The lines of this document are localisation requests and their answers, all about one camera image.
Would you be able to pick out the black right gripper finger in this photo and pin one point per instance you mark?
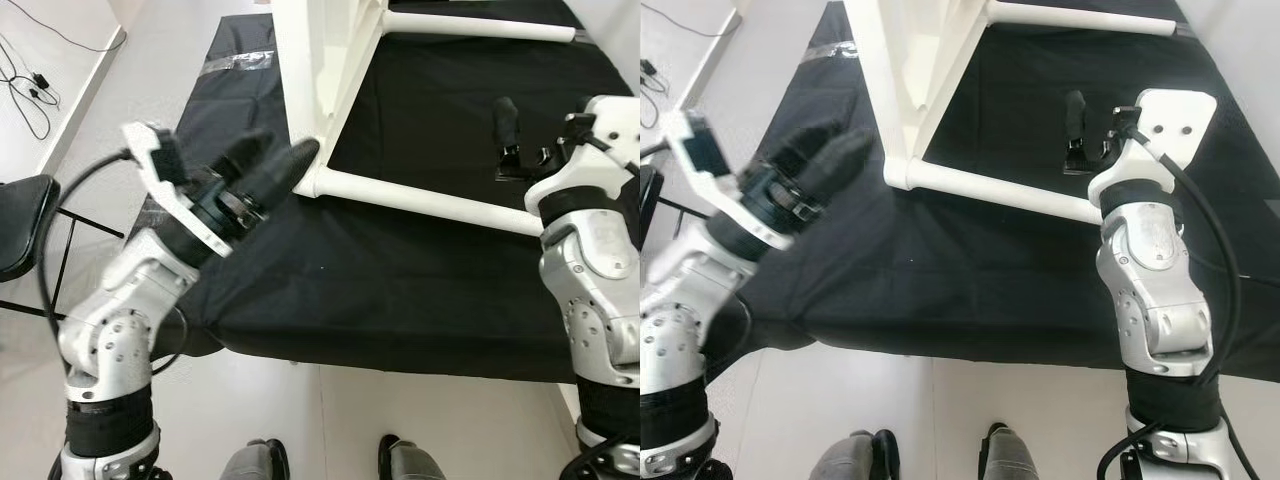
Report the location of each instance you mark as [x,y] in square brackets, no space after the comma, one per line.
[506,122]
[1077,115]

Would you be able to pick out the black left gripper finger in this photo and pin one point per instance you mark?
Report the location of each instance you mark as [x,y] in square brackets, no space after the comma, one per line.
[280,172]
[243,152]
[805,147]
[835,165]

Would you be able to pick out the white plastic table leg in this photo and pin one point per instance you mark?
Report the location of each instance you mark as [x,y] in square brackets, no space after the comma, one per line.
[1080,18]
[480,27]
[420,200]
[1000,192]

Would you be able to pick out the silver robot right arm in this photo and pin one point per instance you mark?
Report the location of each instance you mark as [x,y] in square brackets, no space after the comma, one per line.
[600,280]
[1150,280]

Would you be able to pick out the white plastic children table top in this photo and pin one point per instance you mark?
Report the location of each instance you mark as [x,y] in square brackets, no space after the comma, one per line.
[320,60]
[900,60]

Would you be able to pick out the black folding chair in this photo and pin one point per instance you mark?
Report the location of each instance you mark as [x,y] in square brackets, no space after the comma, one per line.
[25,225]
[650,195]

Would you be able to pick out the black table cloth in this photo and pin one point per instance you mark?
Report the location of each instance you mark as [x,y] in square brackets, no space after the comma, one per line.
[1000,280]
[400,290]

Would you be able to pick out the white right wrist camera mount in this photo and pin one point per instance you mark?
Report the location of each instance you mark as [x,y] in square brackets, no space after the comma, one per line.
[600,120]
[1180,115]

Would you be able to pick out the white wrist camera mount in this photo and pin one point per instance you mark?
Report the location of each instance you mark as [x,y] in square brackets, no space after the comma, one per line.
[160,160]
[705,150]
[1180,115]
[600,120]

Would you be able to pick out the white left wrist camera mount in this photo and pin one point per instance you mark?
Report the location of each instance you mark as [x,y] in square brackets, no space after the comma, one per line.
[705,150]
[160,160]

